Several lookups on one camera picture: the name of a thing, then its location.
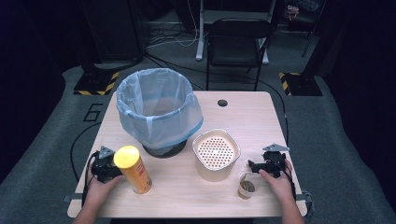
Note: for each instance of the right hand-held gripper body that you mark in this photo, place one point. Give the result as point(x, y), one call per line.
point(274, 165)

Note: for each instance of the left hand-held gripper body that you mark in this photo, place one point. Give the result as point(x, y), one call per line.
point(102, 169)

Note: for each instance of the black folding chair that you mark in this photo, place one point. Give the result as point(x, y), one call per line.
point(238, 46)

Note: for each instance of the beige strainer basket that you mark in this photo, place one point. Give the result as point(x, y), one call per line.
point(215, 152)

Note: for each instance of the person's right hand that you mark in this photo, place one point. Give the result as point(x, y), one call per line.
point(281, 186)

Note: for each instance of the yellow chip can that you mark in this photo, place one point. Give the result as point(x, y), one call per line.
point(135, 171)

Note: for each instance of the white mesh trash bin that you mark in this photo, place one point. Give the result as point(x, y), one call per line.
point(155, 124)

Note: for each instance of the person's left hand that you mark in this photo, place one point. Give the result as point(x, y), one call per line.
point(99, 191)

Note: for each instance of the hazard striped base plate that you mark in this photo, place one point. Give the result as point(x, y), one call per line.
point(93, 84)
point(300, 84)

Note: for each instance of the black cabinet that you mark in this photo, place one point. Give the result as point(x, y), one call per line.
point(115, 31)

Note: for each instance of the black mesh waste bin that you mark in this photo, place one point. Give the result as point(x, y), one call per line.
point(165, 151)

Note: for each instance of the grey table clamp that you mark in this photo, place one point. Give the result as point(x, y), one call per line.
point(69, 198)
point(306, 199)

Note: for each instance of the clear plastic cup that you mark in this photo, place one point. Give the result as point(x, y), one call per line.
point(247, 186)

